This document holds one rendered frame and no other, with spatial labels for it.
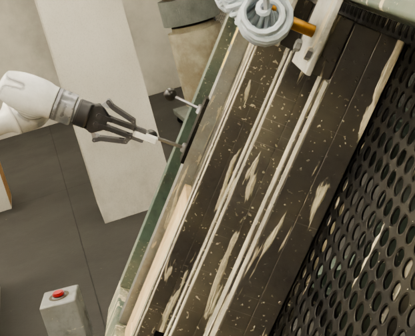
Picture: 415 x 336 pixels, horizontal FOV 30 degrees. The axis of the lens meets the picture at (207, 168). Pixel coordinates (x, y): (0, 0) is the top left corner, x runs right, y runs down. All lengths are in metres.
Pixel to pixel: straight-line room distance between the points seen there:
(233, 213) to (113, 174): 4.63
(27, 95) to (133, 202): 3.92
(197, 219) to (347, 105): 0.72
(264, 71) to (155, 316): 0.59
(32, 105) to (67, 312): 0.78
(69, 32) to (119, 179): 1.15
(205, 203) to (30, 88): 0.68
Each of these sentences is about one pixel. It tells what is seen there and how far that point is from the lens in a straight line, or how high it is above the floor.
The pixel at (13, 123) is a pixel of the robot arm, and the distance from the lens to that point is 2.25.
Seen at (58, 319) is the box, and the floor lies 0.88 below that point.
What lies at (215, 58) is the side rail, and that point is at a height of 1.56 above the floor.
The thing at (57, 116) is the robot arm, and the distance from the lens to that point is 2.12.
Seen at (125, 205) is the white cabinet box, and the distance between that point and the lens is 5.97.
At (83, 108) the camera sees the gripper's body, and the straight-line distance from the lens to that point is 2.11.
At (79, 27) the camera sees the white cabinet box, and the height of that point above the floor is 1.47.
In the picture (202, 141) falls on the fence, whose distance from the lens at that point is 2.18.
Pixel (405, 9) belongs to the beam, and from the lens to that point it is 0.74.
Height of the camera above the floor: 1.95
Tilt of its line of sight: 17 degrees down
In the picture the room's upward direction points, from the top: 15 degrees counter-clockwise
